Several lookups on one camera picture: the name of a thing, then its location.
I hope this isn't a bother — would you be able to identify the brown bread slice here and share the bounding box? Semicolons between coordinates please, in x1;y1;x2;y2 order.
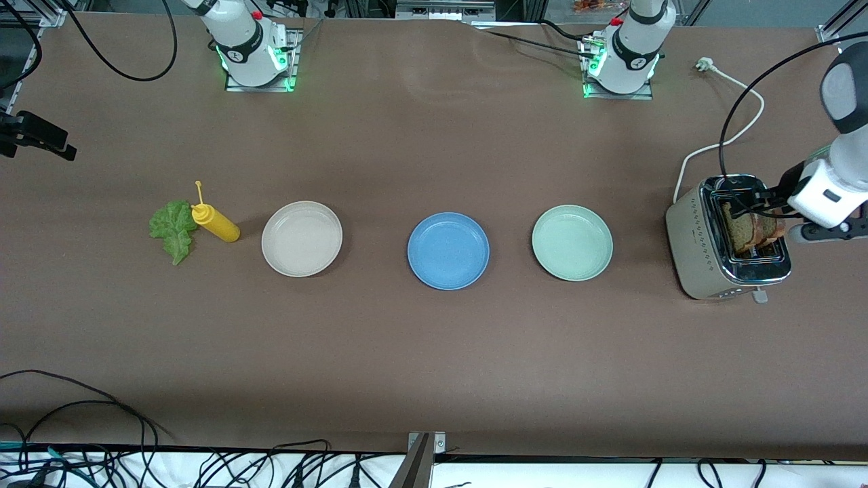
749;209;787;247
720;200;760;257

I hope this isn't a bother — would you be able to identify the green lettuce leaf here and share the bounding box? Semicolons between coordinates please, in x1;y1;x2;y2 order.
149;199;199;266

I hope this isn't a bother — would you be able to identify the yellow squeeze bottle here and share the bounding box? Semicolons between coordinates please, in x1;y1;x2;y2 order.
191;180;241;243

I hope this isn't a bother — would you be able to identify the pale green plate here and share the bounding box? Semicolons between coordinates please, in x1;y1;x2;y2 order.
532;205;614;282

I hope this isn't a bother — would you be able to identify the white plate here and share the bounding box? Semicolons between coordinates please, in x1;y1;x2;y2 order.
261;201;344;278

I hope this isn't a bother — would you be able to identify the blue plate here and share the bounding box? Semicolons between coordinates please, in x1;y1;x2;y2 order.
407;212;490;291

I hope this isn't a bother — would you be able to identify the beige chrome toaster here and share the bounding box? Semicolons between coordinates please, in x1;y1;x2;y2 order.
665;174;793;304

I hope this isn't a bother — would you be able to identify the silver metal box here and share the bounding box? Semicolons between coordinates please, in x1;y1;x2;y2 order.
395;0;497;21

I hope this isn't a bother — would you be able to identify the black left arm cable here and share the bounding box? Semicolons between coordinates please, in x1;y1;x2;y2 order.
719;30;868;201

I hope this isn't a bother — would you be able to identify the perforated metal rail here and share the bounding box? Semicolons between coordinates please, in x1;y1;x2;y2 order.
0;27;43;116

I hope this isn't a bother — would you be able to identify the aluminium frame profile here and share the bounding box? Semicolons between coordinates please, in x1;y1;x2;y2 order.
816;0;868;47
0;0;92;28

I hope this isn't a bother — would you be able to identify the white toaster power cable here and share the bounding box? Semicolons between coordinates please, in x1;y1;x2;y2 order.
673;57;766;204

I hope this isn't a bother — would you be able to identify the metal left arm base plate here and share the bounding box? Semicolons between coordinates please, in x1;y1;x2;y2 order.
580;37;655;101

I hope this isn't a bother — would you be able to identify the long black cable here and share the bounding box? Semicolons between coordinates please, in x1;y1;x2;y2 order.
0;369;174;441

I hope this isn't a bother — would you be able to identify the looping black cable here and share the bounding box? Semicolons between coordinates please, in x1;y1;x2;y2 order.
0;400;160;468

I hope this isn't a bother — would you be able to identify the black base cable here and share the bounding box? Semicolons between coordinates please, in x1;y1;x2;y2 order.
485;20;601;60

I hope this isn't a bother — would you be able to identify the aluminium bracket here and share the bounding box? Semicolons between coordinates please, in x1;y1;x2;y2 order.
390;432;448;488

